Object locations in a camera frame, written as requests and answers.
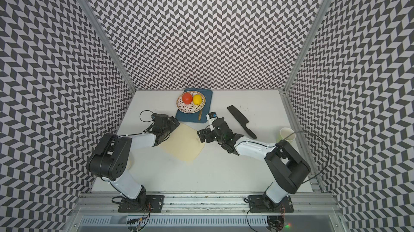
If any patterned ceramic plate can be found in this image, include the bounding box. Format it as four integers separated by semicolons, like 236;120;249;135
176;91;206;114

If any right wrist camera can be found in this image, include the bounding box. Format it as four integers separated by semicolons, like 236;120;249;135
207;112;218;125

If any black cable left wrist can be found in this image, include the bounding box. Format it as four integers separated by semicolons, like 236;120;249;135
139;110;156;123

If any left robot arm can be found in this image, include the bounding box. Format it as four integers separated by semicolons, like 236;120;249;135
86;113;180;205

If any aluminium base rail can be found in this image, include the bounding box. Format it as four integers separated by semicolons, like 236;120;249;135
71;192;342;215

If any teal rectangular tray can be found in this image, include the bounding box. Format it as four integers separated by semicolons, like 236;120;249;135
175;88;212;123

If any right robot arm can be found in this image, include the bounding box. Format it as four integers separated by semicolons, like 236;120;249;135
197;117;311;208

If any aluminium corner frame post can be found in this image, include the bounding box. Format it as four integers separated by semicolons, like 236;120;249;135
76;0;136;92
283;0;332;93

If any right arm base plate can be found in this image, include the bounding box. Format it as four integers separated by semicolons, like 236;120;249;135
245;195;294;213

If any black cleaver knife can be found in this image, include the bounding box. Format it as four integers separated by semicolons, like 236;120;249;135
227;105;257;139

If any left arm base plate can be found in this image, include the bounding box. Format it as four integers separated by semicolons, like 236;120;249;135
118;194;165;213

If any aluminium corner frame post left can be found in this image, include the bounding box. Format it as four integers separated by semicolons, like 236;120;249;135
76;0;136;92

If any aluminium corner frame post right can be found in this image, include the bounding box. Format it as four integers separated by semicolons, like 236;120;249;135
283;0;332;93

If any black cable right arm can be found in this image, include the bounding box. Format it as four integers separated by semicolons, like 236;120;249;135
284;131;331;184

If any yellow lemon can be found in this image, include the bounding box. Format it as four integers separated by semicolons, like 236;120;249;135
193;94;203;106

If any light green mug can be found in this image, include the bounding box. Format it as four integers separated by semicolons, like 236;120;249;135
277;128;296;143

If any red tomato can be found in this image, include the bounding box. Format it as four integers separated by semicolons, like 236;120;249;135
181;92;193;105

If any wooden chopstick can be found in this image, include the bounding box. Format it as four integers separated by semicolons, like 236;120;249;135
198;109;203;121

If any cream cutting board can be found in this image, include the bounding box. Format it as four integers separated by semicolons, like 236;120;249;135
160;124;205;162

